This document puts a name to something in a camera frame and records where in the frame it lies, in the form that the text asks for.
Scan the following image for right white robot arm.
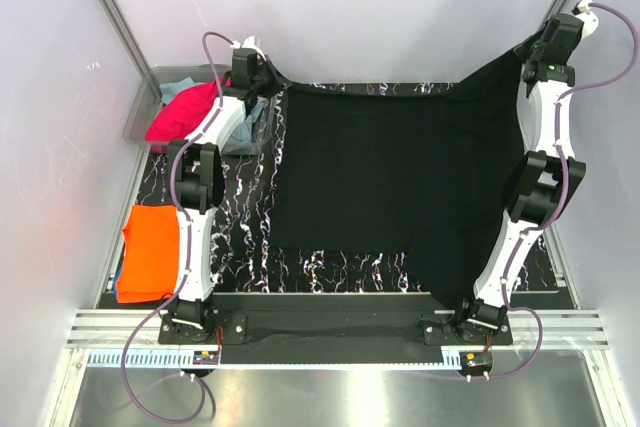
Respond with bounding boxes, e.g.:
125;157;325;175
447;0;599;344

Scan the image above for folded orange t-shirt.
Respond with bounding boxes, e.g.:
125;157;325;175
118;204;180;304

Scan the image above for clear plastic bin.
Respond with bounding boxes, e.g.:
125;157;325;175
123;65;276;156

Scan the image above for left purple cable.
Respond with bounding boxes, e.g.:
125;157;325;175
119;31;246;424

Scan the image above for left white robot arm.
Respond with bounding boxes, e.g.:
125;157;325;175
161;36;287;343

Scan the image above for white slotted cable duct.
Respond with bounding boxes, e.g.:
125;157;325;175
88;347;493;371

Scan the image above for black marbled table mat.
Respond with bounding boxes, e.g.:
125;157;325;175
134;94;565;309

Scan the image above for left aluminium frame post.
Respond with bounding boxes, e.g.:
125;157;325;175
98;0;151;77

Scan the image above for pink t-shirt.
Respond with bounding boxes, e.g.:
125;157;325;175
144;78;244;147

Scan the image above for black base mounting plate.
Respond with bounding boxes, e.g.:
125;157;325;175
159;293;513;347

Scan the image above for black polo shirt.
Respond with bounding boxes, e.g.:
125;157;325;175
270;52;524;309

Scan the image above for grey-blue t-shirt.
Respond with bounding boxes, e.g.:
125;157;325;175
159;76;266;146

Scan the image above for aluminium front rail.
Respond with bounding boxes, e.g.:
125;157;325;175
66;309;608;351

